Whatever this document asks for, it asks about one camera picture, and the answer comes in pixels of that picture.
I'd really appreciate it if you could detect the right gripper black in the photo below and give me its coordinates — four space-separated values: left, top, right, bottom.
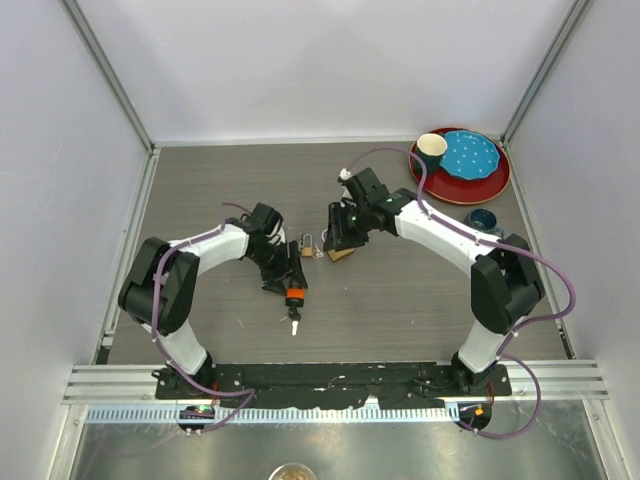
323 202 372 253

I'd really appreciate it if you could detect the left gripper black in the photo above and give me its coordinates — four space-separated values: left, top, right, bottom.
249 241 307 296

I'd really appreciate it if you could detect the large brass padlock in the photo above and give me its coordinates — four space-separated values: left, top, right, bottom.
327 248 355 262

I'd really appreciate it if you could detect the small brass padlock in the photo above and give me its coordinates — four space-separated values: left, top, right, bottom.
298 233 314 258

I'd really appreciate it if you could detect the orange black padlock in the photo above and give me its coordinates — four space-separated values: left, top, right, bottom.
285 287 306 308

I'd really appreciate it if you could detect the small padlock key bunch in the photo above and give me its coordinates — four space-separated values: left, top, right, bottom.
313 245 324 259

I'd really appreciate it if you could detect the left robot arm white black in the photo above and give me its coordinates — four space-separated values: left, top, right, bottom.
118 203 308 399

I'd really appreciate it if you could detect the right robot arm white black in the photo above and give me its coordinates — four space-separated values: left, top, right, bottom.
324 168 545 395

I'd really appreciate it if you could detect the red round tray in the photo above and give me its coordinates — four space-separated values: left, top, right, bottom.
423 127 511 205

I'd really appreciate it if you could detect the dark green cup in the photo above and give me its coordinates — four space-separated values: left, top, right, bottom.
414 133 448 176

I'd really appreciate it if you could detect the dark blue mug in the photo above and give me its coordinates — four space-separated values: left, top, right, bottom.
464 208 505 238

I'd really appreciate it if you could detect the blue dotted plate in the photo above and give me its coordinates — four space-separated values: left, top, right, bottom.
440 130 500 181

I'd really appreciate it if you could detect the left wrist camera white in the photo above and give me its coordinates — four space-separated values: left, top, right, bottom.
267 225 286 246

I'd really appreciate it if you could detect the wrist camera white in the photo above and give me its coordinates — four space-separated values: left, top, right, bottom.
267 225 286 246
338 168 353 201

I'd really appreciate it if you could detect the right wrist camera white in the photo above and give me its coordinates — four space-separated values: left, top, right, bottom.
338 168 353 201

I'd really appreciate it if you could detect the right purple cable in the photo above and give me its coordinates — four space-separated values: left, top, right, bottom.
347 146 577 441

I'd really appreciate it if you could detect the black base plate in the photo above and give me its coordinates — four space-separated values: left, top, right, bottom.
154 361 514 407

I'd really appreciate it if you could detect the white slotted cable duct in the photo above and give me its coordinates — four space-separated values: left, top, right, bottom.
85 404 459 424

